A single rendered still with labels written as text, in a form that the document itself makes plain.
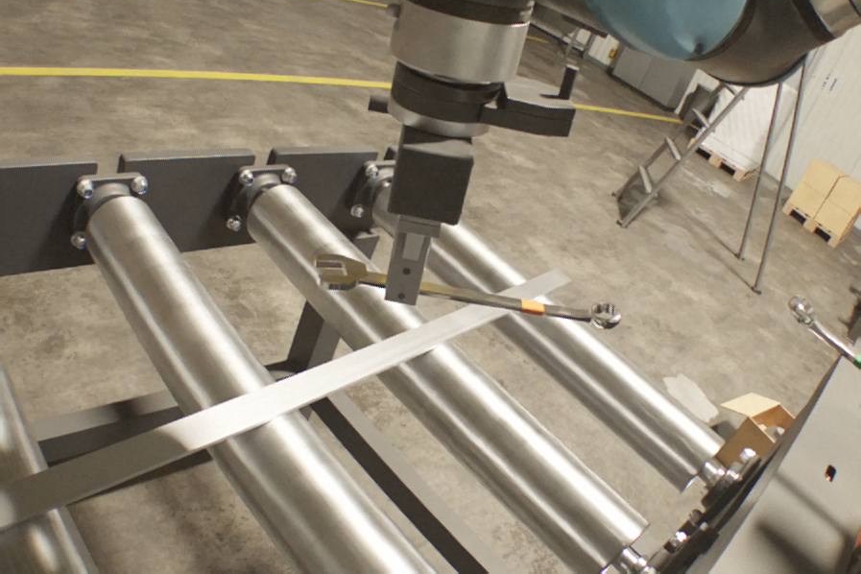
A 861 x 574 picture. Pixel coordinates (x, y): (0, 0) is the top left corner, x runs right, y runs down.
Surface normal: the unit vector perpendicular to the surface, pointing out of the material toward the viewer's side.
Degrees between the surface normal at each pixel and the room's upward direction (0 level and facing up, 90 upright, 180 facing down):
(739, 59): 125
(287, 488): 42
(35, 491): 0
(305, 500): 36
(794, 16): 119
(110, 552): 0
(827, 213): 90
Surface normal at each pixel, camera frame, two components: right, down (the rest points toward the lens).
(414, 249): -0.11, 0.86
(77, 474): 0.36, -0.82
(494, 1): 0.33, 0.55
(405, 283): -0.02, 0.52
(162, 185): 0.65, 0.57
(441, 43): -0.23, 0.47
